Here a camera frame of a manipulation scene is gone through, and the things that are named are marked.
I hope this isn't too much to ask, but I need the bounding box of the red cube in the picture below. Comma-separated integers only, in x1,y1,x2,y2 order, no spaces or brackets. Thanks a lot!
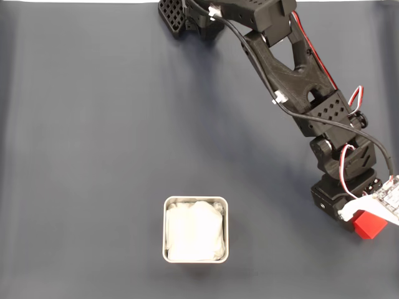
353,210,388,240

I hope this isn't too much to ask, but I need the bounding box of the square metal box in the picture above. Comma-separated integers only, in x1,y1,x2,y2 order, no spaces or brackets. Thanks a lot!
161,195,230,265

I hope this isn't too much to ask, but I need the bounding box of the white crumpled cloth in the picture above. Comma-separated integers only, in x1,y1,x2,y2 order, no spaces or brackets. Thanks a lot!
165,201,226,262

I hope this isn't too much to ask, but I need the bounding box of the dark grey table mat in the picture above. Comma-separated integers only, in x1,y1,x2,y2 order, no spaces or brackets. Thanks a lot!
0,2,399,299

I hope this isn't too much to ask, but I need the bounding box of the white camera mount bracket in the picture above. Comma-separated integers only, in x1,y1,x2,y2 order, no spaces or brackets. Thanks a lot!
338,194,399,225

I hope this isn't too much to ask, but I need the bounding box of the red white servo cable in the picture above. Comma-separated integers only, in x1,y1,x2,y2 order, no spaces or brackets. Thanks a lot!
289,11,366,115
339,145,360,200

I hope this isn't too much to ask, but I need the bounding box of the bare camera circuit board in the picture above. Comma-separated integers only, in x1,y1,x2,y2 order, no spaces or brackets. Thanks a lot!
372,174,399,216

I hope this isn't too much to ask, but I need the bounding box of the black camera cable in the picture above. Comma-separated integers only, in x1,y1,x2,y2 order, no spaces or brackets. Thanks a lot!
190,0,396,182

